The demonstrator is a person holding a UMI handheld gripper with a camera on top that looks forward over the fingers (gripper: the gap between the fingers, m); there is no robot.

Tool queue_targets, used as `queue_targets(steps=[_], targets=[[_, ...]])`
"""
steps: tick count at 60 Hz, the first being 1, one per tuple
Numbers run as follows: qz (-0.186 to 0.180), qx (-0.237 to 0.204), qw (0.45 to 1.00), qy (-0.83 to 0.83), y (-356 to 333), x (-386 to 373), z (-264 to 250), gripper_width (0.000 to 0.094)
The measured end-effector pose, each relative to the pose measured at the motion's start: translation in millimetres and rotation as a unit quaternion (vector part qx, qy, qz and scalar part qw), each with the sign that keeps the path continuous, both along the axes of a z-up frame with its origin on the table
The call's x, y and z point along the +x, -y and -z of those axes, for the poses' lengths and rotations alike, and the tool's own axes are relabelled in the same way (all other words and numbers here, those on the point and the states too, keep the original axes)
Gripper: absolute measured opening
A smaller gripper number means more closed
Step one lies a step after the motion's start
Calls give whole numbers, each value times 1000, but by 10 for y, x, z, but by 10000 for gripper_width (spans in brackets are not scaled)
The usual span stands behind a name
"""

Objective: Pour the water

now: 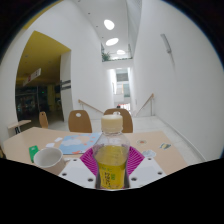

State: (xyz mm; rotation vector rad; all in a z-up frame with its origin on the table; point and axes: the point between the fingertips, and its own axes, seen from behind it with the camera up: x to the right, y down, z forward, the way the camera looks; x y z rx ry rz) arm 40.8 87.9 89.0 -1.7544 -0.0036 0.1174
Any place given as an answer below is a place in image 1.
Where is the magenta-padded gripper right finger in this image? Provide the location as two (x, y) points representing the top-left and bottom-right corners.
(126, 145), (167, 189)

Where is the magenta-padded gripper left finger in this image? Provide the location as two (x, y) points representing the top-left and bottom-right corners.
(58, 146), (99, 190)

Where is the clear bottle with yellow label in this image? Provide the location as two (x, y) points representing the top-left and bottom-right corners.
(92, 114), (132, 191)

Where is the round pale blue sticker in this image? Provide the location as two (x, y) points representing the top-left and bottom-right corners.
(142, 149), (157, 159)

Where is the white ceramic mug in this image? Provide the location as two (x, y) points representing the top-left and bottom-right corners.
(33, 147), (67, 176)

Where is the blue and yellow sticker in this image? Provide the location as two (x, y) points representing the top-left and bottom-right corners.
(158, 142), (172, 150)

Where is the small green box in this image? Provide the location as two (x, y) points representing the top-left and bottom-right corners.
(28, 145), (40, 163)

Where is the wooden chairs group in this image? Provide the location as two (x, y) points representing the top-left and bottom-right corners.
(38, 107), (134, 134)

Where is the wooden stair handrail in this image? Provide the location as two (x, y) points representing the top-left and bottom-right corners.
(134, 93), (155, 118)
(77, 98), (104, 115)

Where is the small wooden side table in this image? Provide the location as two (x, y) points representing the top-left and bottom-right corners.
(7, 119), (32, 135)

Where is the hanging white sign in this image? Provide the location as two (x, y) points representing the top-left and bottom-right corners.
(22, 67), (42, 87)

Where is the green balcony plant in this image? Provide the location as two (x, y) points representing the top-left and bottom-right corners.
(101, 50), (112, 62)

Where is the round ceiling lights group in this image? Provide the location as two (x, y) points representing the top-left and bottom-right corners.
(103, 18), (127, 56)

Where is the dark wall sign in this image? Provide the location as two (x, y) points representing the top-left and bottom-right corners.
(60, 79), (72, 91)

